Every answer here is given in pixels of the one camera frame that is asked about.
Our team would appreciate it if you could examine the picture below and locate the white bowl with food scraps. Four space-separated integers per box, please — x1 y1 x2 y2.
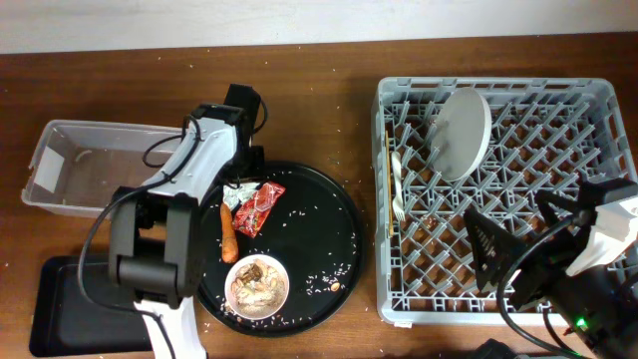
224 254 290 320

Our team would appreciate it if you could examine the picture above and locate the clear plastic waste bin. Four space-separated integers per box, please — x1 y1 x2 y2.
21 120 181 218

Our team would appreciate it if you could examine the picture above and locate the grey round plate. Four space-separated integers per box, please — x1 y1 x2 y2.
431 88 492 181

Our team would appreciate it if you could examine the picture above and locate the round black serving tray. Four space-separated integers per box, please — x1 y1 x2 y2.
197 162 367 337

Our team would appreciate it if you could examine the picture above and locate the black rectangular waste tray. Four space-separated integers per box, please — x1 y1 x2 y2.
29 256 152 357

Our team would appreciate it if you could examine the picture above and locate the orange carrot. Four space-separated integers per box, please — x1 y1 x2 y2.
219 202 239 263

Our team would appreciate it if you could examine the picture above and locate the silver foil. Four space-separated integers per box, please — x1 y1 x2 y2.
222 182 260 210

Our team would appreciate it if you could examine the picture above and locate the white plastic fork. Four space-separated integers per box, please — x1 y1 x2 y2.
390 152 405 222

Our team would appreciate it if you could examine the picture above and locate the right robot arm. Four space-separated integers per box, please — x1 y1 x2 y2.
464 179 637 358

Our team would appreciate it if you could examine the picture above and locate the grey plastic dishwasher rack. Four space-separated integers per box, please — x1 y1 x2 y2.
371 77 637 327

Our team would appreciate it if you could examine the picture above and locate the wooden chopstick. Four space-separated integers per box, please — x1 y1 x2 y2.
384 130 394 238

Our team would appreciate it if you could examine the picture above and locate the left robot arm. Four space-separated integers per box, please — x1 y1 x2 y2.
106 84 266 358

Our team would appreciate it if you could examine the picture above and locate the red snack wrapper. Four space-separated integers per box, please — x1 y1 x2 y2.
233 181 285 238

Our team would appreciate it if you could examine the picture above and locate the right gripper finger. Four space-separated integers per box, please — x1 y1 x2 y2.
463 208 526 293
534 189 583 227

